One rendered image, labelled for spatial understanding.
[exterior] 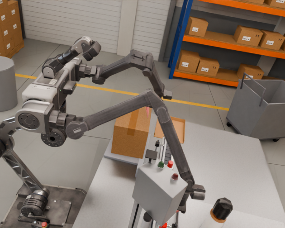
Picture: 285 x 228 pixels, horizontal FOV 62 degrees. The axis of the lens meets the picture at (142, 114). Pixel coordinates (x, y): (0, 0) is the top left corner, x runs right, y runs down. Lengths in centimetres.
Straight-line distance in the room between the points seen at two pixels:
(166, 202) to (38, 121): 63
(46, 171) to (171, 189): 210
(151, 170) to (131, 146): 83
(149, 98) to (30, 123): 53
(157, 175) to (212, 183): 100
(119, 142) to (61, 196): 85
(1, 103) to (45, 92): 248
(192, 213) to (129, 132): 65
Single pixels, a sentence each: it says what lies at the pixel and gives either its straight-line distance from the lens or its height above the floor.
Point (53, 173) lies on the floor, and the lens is 280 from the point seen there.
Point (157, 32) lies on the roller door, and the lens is 536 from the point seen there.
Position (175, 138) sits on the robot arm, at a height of 147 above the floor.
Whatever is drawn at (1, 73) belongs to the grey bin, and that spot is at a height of 58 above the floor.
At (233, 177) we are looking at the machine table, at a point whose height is 83.
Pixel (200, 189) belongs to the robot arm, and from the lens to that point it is 124.
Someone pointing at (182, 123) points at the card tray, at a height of 83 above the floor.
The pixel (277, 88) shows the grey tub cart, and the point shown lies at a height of 66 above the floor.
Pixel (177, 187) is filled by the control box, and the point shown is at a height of 147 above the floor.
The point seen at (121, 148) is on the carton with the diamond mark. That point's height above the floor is 92.
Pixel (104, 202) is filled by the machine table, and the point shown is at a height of 83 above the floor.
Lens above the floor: 215
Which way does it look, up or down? 36 degrees down
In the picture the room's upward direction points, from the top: 11 degrees clockwise
